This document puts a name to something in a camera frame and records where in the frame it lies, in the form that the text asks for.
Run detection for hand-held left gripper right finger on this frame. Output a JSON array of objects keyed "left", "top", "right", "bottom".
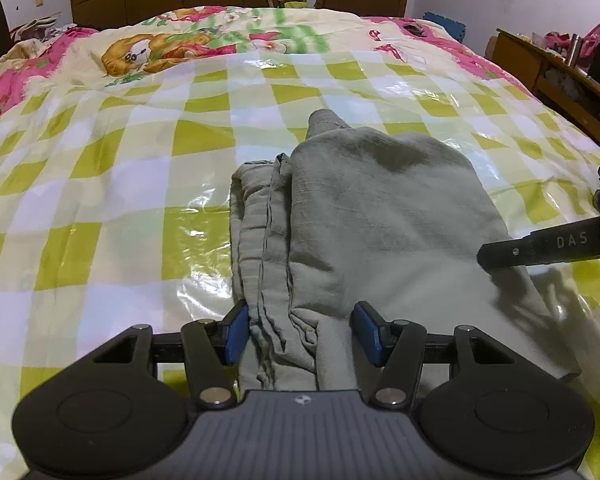
[{"left": 351, "top": 301, "right": 526, "bottom": 409}]

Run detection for pile of clothes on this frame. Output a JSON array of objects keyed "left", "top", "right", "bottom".
[{"left": 10, "top": 16, "right": 76, "bottom": 41}]

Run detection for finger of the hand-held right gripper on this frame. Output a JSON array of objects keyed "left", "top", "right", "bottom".
[{"left": 477, "top": 216, "right": 600, "bottom": 272}]

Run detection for pink cloth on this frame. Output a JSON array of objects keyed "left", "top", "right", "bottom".
[{"left": 545, "top": 17, "right": 600, "bottom": 61}]

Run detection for cartoon printed quilt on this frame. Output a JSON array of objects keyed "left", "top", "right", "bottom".
[{"left": 0, "top": 5, "right": 536, "bottom": 126}]

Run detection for wooden cabinet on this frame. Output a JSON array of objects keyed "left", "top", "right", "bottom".
[{"left": 495, "top": 29, "right": 600, "bottom": 161}]

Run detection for bed with checked cover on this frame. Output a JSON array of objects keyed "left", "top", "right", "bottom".
[{"left": 0, "top": 50, "right": 600, "bottom": 461}]

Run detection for grey-green pants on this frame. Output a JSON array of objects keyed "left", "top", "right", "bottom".
[{"left": 229, "top": 108, "right": 583, "bottom": 393}]

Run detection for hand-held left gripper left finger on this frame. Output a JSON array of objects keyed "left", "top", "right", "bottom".
[{"left": 85, "top": 300, "right": 252, "bottom": 409}]

